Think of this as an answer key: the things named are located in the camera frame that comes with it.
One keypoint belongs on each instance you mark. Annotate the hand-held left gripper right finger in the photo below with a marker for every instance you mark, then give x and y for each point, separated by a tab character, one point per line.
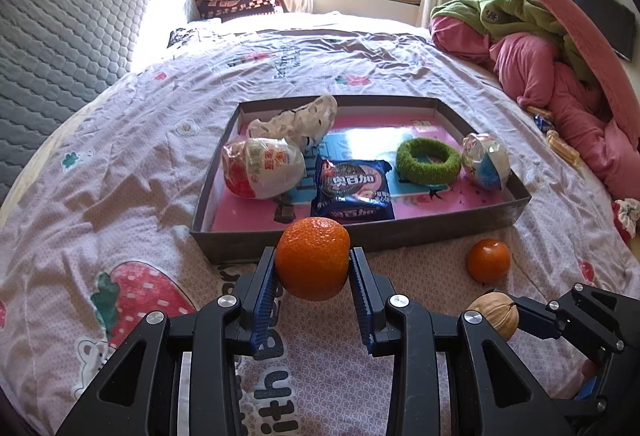
361	311

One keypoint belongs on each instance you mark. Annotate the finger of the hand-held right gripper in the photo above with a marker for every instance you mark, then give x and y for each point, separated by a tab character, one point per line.
590	301
537	316

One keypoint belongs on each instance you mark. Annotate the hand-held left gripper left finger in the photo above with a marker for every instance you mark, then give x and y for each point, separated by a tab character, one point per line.
265	311

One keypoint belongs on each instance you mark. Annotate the brown walnut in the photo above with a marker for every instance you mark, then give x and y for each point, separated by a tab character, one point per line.
492	316

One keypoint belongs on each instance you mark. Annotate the shallow grey cardboard box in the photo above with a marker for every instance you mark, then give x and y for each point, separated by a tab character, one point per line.
240	248

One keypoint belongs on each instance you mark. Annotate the orange tangerine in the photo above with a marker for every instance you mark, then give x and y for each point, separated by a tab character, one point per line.
487	261
312	261

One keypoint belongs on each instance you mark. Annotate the blue sandwich cookie packet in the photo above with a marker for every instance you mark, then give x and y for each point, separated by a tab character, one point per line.
350	191

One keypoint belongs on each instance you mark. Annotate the red white snack bag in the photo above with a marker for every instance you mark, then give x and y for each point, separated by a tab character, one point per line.
260	165

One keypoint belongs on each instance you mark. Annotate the plastic red snack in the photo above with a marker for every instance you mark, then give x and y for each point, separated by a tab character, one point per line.
485	163

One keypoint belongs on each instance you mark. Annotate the beige mesh cloth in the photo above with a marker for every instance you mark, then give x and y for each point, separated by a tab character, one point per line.
310	118

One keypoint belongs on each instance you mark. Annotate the red and white scrunchie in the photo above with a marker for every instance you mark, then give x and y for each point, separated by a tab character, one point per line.
627	218

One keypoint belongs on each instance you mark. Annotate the pink book with blue label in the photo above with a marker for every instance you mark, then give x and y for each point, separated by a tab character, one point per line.
235	211

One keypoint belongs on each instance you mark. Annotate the clear yellow biscuit packet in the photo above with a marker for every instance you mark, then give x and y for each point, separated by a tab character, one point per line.
562	148

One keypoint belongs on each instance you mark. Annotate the blue snack packet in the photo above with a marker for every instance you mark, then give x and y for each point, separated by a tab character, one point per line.
541	119

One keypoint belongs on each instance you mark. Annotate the strawberry printed bedsheet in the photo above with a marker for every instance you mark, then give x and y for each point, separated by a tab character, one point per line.
150	115

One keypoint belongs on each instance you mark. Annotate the pink quilt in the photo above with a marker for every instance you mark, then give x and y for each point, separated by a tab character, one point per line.
530	65

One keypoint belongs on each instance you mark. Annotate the long pink ribbed cushion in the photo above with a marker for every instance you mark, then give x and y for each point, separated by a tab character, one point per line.
575	25

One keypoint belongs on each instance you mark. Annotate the black flat television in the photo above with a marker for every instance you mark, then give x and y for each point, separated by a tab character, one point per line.
605	20

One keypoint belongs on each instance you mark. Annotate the green blanket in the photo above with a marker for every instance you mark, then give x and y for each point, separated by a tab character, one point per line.
505	15

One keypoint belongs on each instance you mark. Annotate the dark patterned folded blanket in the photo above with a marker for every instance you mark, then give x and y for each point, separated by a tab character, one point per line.
240	9

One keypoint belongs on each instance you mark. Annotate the grey quilted headboard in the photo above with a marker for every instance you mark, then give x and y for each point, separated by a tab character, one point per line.
65	40

